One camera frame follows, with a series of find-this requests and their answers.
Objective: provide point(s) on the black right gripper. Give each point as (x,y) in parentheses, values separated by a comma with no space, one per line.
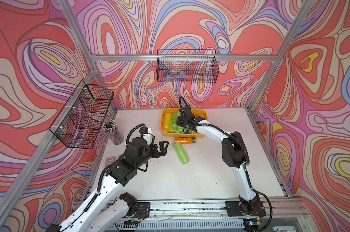
(179,121)

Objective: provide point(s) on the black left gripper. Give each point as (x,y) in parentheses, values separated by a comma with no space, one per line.
(162,150)

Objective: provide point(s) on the light green roll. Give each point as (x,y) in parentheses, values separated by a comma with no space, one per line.
(181,153)
(180,129)

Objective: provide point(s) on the green trash bag roll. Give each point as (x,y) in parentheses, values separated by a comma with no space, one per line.
(174,122)

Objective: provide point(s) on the orange plastic storage box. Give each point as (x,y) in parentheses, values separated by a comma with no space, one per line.
(196,112)

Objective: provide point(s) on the yellow trash bag roll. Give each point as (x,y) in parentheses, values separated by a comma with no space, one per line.
(167,122)

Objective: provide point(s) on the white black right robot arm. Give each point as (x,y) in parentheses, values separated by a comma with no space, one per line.
(234,155)

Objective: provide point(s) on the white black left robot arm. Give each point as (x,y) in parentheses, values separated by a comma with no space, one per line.
(105,205)

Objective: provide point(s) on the pink calculator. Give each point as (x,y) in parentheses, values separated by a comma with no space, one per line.
(110,160)

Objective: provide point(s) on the cup of pens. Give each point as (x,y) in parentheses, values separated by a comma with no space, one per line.
(112,129)

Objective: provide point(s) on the black wire basket back wall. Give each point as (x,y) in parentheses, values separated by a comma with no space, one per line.
(187,65)

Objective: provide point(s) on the black wire basket wall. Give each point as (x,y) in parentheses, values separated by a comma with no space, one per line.
(187,65)
(81,118)

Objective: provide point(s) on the black wire basket left wall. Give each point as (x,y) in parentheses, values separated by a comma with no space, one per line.
(81,118)

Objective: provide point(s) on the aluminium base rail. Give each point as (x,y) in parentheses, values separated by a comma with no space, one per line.
(159,211)

